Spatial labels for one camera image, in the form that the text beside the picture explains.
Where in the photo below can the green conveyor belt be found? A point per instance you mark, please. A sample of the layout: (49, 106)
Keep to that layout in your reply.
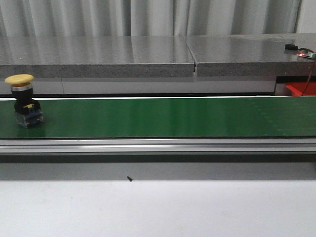
(166, 118)

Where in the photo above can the left grey stone slab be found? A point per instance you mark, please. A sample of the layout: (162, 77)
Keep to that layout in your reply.
(96, 57)

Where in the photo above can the grey stone slab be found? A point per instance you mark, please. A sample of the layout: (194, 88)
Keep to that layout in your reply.
(96, 57)
(250, 55)

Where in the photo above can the right grey stone slab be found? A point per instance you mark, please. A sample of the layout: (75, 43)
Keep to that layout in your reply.
(250, 55)

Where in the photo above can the red plastic bin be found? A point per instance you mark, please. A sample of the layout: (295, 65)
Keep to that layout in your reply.
(297, 88)

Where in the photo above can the small black device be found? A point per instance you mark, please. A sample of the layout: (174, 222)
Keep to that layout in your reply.
(292, 47)

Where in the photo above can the circuit board with red light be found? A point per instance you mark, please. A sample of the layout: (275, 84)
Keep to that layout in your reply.
(306, 53)

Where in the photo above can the grey pleated curtain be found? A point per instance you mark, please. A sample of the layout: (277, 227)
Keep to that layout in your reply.
(39, 18)

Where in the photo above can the aluminium conveyor frame rail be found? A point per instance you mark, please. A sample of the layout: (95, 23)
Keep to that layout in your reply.
(155, 146)

